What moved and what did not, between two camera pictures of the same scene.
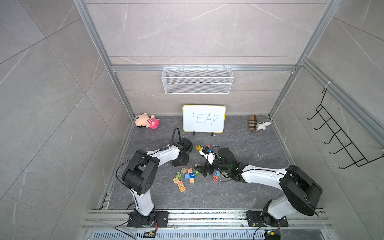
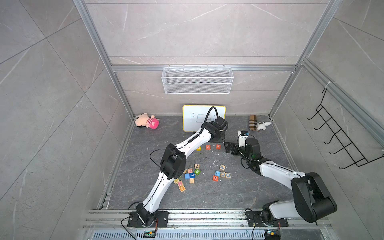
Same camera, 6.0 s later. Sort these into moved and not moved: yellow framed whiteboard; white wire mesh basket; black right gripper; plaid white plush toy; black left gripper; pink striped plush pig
Moved: black left gripper; black right gripper
Not moved: pink striped plush pig; plaid white plush toy; white wire mesh basket; yellow framed whiteboard
